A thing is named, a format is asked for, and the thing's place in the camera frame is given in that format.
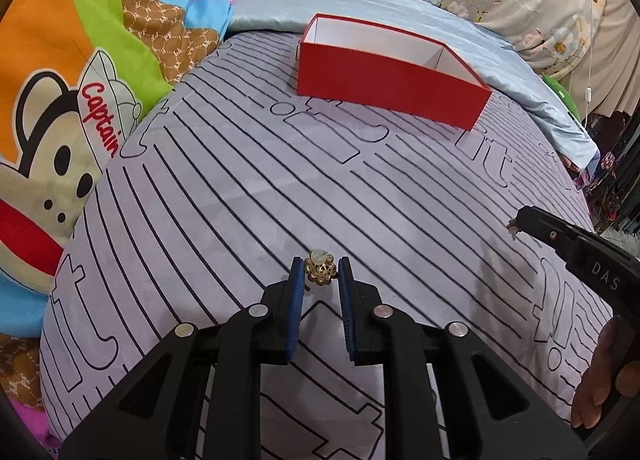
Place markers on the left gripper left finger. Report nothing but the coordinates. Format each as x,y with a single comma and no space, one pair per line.
196,394

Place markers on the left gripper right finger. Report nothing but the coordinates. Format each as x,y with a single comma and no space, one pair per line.
446,393

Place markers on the gold flower brooch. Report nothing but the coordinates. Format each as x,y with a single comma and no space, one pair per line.
320,267

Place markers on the person's right hand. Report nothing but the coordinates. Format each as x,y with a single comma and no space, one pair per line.
604,373

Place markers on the green plastic object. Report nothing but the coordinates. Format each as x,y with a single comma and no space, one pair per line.
564,95

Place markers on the red cardboard box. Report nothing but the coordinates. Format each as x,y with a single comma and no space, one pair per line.
370,64

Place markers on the cartoon monkey bedsheet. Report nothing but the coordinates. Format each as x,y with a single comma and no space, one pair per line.
77,77

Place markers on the light blue pillow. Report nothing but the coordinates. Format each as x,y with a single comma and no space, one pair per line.
488,54

